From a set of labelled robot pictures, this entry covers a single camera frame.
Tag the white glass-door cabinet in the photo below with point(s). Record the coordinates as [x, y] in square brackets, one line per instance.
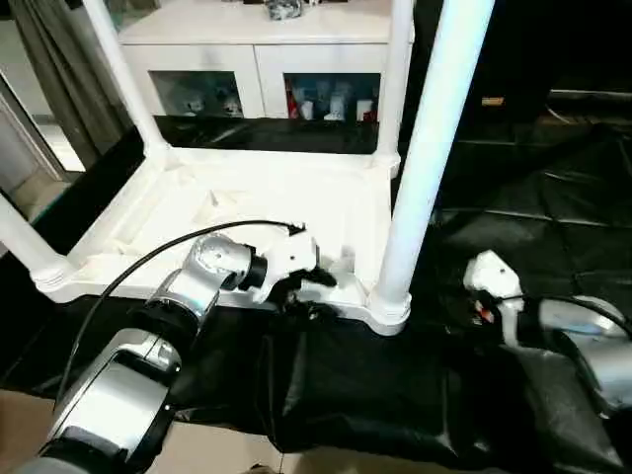
[257, 44]

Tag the white upturned plastic table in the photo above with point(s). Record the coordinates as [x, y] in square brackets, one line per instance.
[217, 197]

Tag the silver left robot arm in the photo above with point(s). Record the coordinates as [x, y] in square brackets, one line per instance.
[168, 326]

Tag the white plastic table leg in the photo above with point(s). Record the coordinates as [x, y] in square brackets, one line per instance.
[430, 128]
[395, 79]
[123, 69]
[30, 247]

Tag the black work mat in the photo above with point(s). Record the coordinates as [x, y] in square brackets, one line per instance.
[533, 247]

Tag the grey curtain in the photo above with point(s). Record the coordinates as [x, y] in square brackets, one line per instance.
[54, 69]

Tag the black case with yellow label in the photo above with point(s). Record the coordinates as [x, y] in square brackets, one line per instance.
[553, 49]

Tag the grey crumpled object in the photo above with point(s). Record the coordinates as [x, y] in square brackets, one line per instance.
[284, 8]

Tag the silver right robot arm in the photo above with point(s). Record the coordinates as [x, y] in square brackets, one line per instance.
[583, 341]

